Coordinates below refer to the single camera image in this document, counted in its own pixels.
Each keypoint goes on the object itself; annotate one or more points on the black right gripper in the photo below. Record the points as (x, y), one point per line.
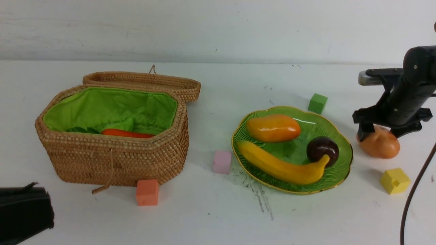
(400, 122)

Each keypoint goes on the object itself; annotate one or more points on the brown toy potato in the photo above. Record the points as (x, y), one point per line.
(380, 144)

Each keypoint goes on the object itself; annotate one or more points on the purple toy mangosteen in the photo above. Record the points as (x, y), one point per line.
(320, 146)

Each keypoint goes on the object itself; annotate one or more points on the orange yellow toy mango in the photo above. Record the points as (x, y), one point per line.
(273, 128)

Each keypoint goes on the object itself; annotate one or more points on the yellow toy banana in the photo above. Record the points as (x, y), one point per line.
(287, 172)

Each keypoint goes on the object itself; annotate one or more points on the orange toy carrot green leaves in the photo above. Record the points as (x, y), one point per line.
(111, 131)

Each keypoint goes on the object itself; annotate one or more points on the green toy cucumber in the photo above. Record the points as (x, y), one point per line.
(125, 125)

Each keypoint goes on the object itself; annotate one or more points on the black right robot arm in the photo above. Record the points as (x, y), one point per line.
(406, 89)

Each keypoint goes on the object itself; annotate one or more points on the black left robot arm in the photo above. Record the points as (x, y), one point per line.
(24, 212)

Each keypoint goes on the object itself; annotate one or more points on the yellow foam cube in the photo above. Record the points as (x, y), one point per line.
(395, 181)

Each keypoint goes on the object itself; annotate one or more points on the green glass leaf plate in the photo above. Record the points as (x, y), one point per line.
(312, 125)

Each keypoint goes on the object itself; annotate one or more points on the green foam cube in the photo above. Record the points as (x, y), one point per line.
(317, 103)

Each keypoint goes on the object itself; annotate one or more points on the pink foam cube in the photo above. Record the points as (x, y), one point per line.
(222, 162)

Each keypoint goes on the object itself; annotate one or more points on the woven wicker basket green lining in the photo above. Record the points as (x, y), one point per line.
(108, 160)

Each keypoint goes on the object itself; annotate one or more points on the orange foam cube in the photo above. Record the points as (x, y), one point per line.
(147, 192)

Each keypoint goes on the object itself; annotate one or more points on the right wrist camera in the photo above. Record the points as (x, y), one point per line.
(387, 77)

